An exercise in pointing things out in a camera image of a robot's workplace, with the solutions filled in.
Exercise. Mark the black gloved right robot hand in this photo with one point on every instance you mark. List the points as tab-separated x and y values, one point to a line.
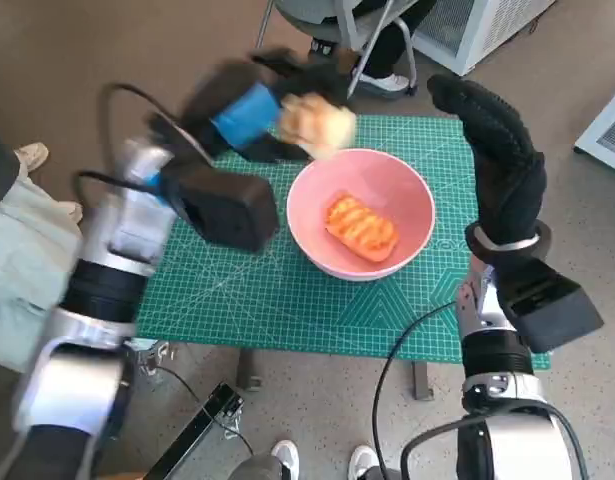
512	190

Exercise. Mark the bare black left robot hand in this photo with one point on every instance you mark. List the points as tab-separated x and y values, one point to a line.
242	115

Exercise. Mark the round pale toy bread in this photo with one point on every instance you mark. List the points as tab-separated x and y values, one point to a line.
317	125

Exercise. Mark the pink bowl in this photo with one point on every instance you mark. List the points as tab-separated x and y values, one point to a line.
312	200

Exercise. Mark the long orange toy bread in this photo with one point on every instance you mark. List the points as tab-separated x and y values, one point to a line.
362	227

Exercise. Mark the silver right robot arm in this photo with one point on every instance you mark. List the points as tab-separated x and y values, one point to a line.
492	355

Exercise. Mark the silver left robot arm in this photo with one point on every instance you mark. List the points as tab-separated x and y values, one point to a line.
122	225

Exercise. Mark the white slatted appliance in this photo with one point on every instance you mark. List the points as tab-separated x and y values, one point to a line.
607	135

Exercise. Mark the grey office chair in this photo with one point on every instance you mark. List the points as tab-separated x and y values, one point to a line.
352	25

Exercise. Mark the white cabinet with mesh grille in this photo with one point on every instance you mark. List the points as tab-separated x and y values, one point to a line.
472	40

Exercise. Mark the seated person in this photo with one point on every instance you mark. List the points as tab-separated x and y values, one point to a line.
387	45

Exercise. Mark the green cutting mat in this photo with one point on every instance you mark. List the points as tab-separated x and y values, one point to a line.
267	300

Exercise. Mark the grey metal table leg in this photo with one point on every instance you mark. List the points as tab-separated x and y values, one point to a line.
248	372
422	381

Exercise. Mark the person in light clothing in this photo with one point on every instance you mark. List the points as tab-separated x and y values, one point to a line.
17	260

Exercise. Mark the person with white shoes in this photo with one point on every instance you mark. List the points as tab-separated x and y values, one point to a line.
286	455

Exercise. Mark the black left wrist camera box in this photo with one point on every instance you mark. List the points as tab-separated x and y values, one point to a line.
227	210

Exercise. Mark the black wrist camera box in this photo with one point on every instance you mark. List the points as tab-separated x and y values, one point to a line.
227	210
547	300

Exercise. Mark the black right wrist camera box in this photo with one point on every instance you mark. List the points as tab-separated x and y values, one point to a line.
547	300

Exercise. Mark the black metal rail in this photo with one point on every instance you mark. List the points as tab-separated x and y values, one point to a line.
202	425

